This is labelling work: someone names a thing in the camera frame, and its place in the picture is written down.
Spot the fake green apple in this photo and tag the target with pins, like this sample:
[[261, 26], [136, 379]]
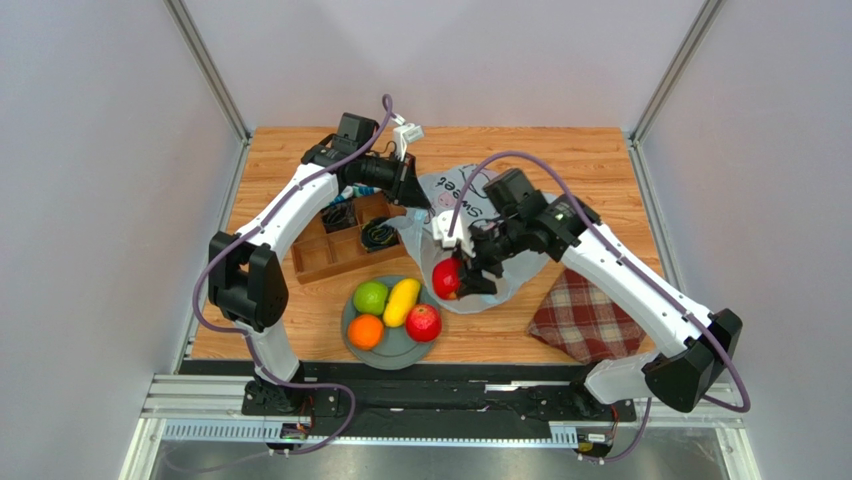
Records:
[[370, 297]]

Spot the black patterned rolled sock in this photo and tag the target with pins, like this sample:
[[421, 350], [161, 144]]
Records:
[[376, 235]]

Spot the fake yellow mango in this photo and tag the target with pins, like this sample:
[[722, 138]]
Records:
[[403, 297]]

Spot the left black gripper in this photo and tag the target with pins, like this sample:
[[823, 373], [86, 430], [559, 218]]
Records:
[[405, 186]]

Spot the red plaid cloth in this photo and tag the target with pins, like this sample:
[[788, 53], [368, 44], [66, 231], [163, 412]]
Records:
[[580, 320]]

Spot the fake orange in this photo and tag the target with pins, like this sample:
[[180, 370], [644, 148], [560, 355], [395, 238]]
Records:
[[365, 332]]

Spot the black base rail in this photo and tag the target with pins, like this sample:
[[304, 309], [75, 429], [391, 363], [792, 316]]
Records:
[[440, 400]]

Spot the wooden compartment tray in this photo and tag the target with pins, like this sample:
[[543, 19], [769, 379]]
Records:
[[317, 255]]

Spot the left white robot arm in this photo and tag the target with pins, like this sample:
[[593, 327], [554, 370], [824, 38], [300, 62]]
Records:
[[244, 278]]

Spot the light blue plastic bag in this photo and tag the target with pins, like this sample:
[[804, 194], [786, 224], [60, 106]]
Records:
[[459, 185]]

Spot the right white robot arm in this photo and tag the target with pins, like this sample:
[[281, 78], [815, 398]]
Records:
[[694, 345]]

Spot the fake red apple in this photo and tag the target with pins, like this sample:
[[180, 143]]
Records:
[[446, 278]]

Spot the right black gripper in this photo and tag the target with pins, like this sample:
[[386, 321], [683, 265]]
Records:
[[483, 259]]

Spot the fake red pomegranate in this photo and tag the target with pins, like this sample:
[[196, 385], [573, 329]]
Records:
[[423, 323]]

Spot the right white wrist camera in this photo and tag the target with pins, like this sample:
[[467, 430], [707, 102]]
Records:
[[450, 231]]

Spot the teal blue sock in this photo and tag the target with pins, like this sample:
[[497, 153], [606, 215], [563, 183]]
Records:
[[355, 191]]

